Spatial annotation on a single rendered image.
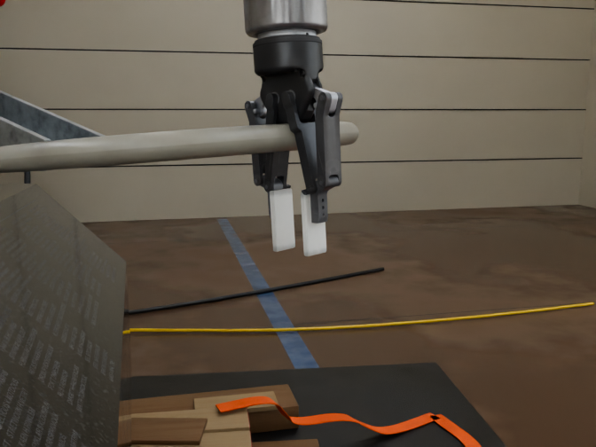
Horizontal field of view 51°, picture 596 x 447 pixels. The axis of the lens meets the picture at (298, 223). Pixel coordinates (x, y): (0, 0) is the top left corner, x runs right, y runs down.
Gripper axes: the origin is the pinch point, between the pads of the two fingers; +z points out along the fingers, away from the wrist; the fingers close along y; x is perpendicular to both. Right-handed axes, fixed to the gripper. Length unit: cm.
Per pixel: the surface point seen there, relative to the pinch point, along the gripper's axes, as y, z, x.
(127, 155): 5.8, -8.9, 17.1
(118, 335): 36.4, 19.3, 5.5
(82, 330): 31.6, 15.5, 13.0
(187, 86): 427, -55, -270
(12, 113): 67, -16, 7
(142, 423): 83, 59, -21
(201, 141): 1.3, -9.8, 11.2
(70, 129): 52, -13, 3
